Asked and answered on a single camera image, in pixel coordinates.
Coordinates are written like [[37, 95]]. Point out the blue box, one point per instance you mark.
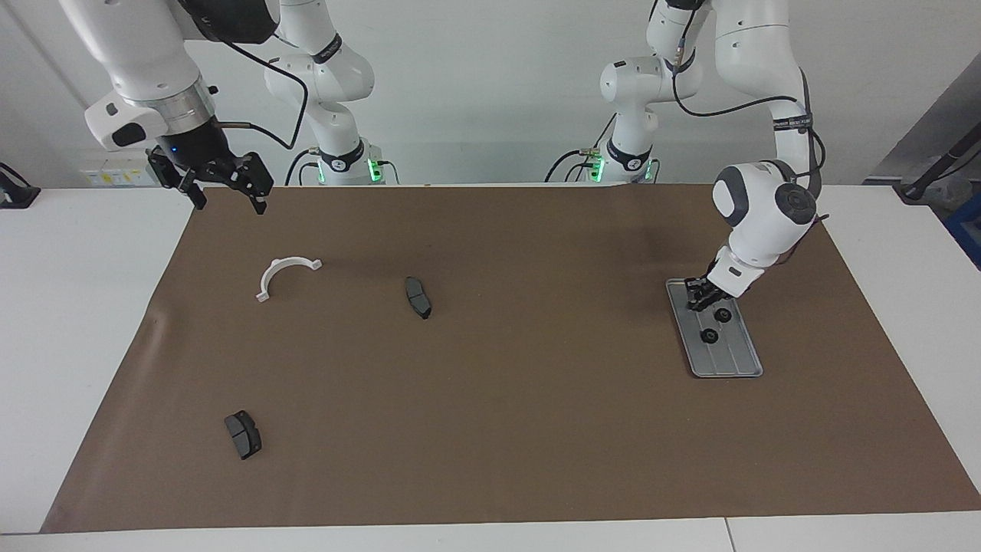
[[967, 230]]

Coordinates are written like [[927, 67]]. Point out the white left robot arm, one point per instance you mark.
[[759, 207]]

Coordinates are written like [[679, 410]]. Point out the white wall socket box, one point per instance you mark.
[[115, 178]]

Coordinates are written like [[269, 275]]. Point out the silver metal tray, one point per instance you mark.
[[728, 360]]

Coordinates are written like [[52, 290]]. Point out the grey panel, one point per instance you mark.
[[920, 130]]

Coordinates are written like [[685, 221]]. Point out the black table clamp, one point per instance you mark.
[[15, 195]]

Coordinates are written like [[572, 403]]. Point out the white curved plastic bracket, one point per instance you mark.
[[270, 274]]

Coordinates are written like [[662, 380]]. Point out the black stand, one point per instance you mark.
[[920, 188]]

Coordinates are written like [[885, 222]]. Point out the brown table mat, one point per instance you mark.
[[536, 422]]

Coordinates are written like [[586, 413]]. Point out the long dark brake pad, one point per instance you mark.
[[418, 299]]

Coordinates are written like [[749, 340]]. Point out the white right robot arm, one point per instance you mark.
[[153, 61]]

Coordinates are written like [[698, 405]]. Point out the short dark brake pad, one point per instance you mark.
[[244, 437]]

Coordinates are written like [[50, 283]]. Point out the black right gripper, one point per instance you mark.
[[195, 149]]

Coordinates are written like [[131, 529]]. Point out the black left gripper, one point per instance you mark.
[[714, 290]]

